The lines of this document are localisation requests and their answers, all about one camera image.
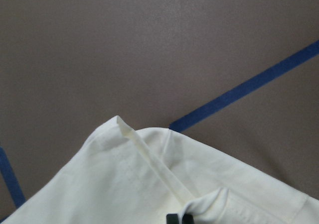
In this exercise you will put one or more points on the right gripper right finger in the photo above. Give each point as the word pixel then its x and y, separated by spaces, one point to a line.
pixel 187 219

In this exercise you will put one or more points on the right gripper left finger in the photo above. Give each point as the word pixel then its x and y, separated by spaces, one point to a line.
pixel 172 219

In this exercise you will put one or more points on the white long-sleeve printed shirt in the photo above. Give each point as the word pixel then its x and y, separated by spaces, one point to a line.
pixel 126 176

